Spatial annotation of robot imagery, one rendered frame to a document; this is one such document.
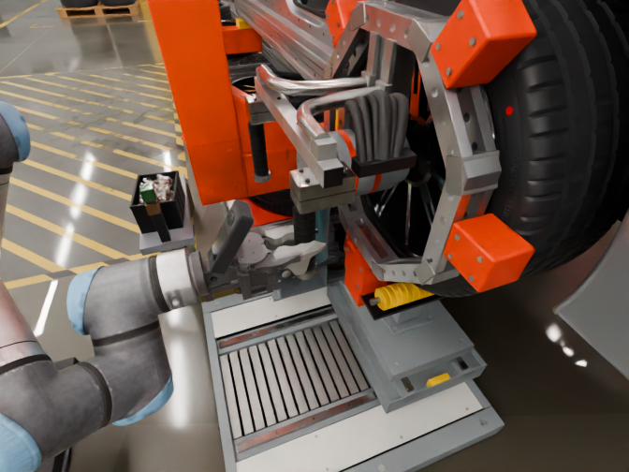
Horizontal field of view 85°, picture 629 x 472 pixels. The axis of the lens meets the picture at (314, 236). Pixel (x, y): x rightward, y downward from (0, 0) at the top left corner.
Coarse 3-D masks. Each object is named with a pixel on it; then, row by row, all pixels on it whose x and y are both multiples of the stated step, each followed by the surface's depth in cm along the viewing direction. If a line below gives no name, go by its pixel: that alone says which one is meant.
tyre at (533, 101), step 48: (432, 0) 57; (528, 0) 48; (576, 0) 50; (528, 48) 45; (576, 48) 47; (624, 48) 49; (528, 96) 45; (576, 96) 46; (624, 96) 48; (528, 144) 46; (576, 144) 47; (624, 144) 50; (528, 192) 48; (576, 192) 50; (624, 192) 54; (528, 240) 52; (576, 240) 58; (432, 288) 77
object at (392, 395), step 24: (336, 288) 137; (336, 312) 134; (360, 336) 121; (360, 360) 118; (456, 360) 111; (480, 360) 113; (384, 384) 108; (408, 384) 105; (432, 384) 105; (456, 384) 113; (384, 408) 107
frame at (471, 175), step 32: (384, 0) 64; (352, 32) 68; (384, 32) 58; (416, 32) 50; (352, 64) 80; (448, 96) 48; (480, 96) 49; (448, 128) 48; (480, 128) 48; (448, 160) 49; (480, 160) 48; (448, 192) 51; (480, 192) 51; (352, 224) 93; (448, 224) 53; (384, 256) 87
